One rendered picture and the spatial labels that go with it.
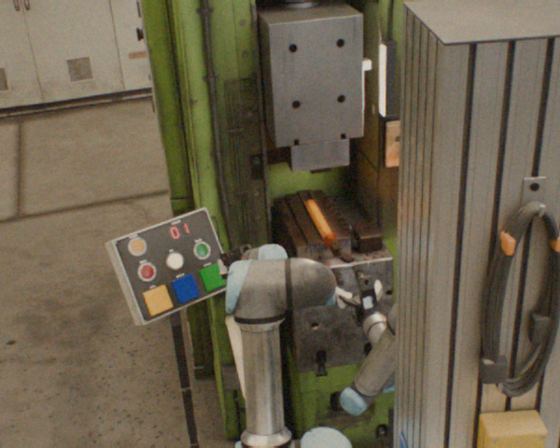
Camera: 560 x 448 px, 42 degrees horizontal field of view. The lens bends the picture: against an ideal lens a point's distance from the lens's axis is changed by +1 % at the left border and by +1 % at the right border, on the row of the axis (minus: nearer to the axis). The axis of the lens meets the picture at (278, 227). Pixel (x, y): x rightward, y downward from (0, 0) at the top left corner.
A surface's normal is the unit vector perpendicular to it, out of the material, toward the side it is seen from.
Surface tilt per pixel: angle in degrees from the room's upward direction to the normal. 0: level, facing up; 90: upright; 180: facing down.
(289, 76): 90
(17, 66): 90
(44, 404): 0
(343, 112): 90
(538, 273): 90
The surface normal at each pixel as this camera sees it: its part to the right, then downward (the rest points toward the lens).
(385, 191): 0.19, 0.45
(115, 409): -0.06, -0.88
